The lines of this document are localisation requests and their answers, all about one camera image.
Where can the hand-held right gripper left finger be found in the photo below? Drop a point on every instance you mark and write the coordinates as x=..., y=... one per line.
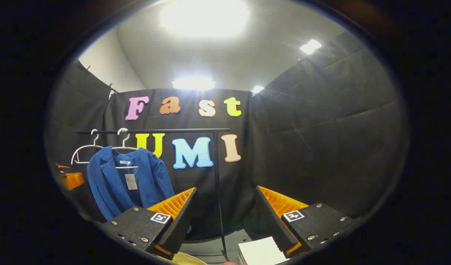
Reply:
x=181, y=217

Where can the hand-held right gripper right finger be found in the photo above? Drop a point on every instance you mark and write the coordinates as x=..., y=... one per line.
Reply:
x=269, y=217

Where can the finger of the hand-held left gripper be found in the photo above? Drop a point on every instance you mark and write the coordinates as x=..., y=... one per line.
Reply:
x=73, y=181

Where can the beige laundry hamper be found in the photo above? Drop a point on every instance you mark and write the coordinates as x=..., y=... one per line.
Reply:
x=188, y=259

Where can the white plastic hanger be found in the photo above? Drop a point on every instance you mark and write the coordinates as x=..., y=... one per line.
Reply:
x=88, y=146
x=122, y=148

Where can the black metal clothes rack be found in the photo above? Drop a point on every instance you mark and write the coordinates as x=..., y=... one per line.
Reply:
x=174, y=130

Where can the black backdrop cloth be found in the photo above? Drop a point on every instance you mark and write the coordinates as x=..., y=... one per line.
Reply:
x=321, y=147

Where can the ceiling light panel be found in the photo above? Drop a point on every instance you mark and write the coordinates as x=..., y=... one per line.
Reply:
x=257, y=89
x=193, y=83
x=310, y=46

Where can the large ceiling light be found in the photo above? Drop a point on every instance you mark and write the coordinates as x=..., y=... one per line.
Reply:
x=205, y=16

